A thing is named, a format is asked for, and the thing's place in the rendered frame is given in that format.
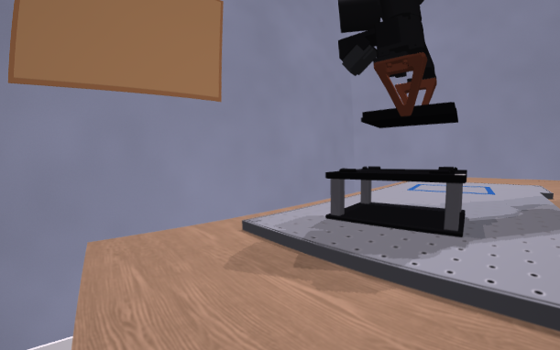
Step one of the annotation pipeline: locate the blue tape outline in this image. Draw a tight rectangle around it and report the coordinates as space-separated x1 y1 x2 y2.
407 184 496 195

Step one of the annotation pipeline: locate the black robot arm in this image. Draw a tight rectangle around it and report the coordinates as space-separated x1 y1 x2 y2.
338 0 424 76

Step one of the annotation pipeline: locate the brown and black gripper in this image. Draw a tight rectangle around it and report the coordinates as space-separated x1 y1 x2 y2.
373 15 437 116

